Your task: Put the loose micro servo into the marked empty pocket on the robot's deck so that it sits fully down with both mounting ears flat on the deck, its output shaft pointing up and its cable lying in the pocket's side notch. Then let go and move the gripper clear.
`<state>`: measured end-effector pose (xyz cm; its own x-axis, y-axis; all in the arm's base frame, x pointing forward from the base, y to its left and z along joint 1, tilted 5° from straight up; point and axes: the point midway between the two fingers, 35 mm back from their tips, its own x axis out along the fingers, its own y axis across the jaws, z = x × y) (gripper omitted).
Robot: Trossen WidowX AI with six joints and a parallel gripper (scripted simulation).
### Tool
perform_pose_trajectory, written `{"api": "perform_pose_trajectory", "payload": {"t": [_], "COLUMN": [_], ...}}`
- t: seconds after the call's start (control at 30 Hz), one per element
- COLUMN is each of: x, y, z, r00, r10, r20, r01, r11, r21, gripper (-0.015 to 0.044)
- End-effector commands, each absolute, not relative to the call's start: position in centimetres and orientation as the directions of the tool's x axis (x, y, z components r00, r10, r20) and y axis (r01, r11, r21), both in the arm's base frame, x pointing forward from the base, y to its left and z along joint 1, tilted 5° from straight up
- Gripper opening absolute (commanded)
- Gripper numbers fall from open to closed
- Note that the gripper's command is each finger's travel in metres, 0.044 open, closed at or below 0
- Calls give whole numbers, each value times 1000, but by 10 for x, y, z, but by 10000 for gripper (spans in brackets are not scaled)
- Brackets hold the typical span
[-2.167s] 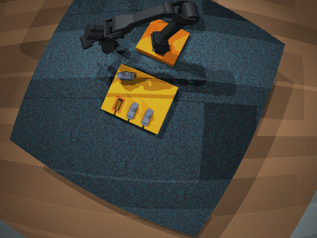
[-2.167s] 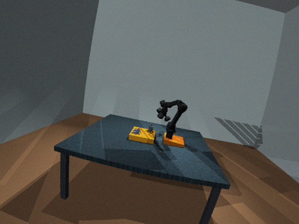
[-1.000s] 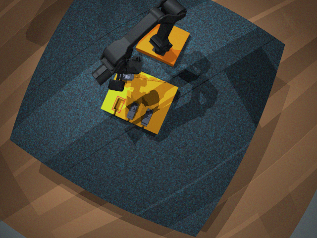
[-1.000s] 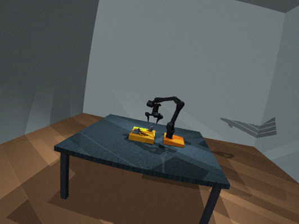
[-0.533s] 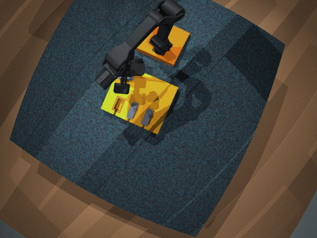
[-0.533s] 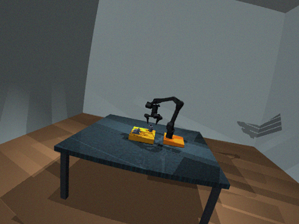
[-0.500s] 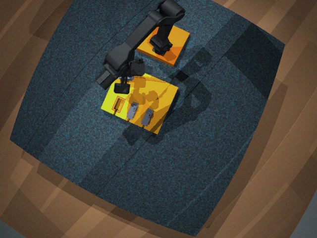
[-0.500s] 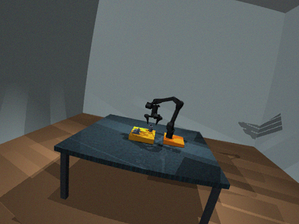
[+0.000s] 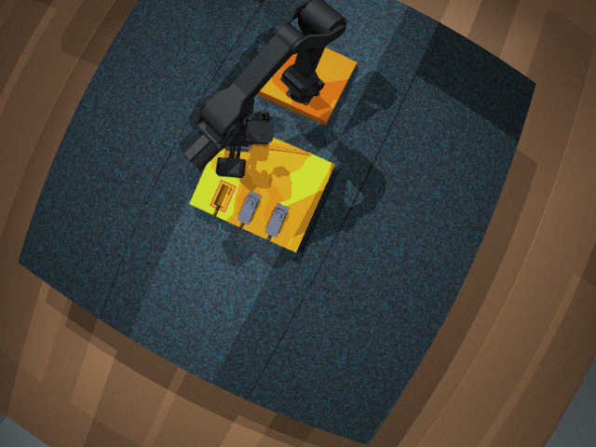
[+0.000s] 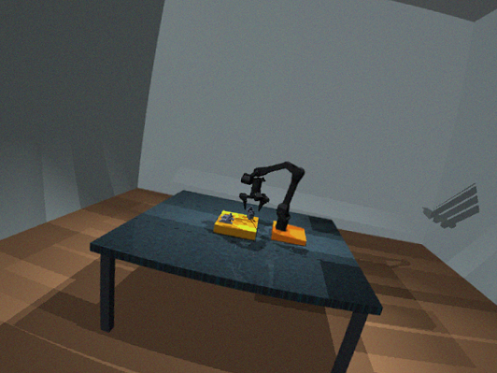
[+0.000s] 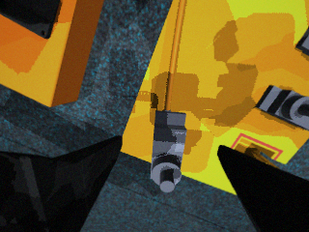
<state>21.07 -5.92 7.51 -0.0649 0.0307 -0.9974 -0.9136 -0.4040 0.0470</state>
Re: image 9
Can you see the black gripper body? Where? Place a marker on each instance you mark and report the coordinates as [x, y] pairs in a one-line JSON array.
[[232, 167]]

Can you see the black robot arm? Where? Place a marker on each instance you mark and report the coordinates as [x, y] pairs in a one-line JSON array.
[[221, 117]]

